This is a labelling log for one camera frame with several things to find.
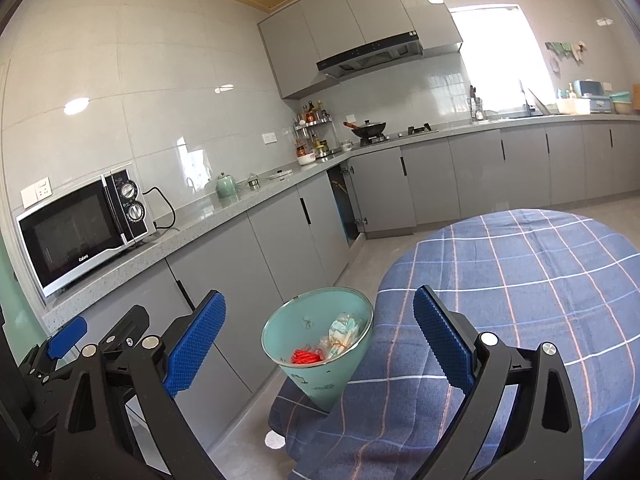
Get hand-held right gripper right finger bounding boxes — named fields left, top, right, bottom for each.
left=413, top=285, right=586, bottom=480

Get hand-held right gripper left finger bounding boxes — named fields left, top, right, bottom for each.
left=54, top=288, right=227, bottom=480

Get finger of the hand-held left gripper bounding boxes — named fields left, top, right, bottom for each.
left=37, top=304, right=151, bottom=387
left=20, top=316, right=89, bottom=377

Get white plastic bag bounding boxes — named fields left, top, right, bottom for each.
left=317, top=337, right=346, bottom=361

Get teal waste bin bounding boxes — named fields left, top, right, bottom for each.
left=261, top=286, right=375, bottom=414

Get black and silver microwave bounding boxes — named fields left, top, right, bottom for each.
left=15, top=162, right=157, bottom=299

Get blue plaid tablecloth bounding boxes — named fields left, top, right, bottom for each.
left=267, top=208, right=640, bottom=480

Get gas stove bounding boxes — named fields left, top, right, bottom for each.
left=360, top=122, right=440, bottom=147

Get black wok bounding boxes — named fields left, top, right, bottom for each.
left=343, top=119, right=389, bottom=141

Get knife holder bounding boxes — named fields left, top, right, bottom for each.
left=467, top=84, right=485, bottom=122

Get spice rack with bottles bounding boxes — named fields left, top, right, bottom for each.
left=294, top=100, right=335, bottom=159

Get metal faucet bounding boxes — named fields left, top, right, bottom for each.
left=517, top=80, right=536, bottom=117

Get white plastic basin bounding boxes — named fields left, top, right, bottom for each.
left=555, top=98, right=593, bottom=115

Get bright window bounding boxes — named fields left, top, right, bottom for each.
left=448, top=5, right=559, bottom=116

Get blue dish box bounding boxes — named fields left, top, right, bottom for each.
left=572, top=80, right=614, bottom=114

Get black range hood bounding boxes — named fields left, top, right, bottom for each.
left=316, top=31, right=424, bottom=81

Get grey upper cabinets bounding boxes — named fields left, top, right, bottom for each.
left=257, top=0, right=464, bottom=100

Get black power cable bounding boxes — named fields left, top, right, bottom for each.
left=142, top=186, right=181, bottom=234

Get hanging cloths on wall rack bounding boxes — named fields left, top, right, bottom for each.
left=545, top=40, right=587, bottom=65

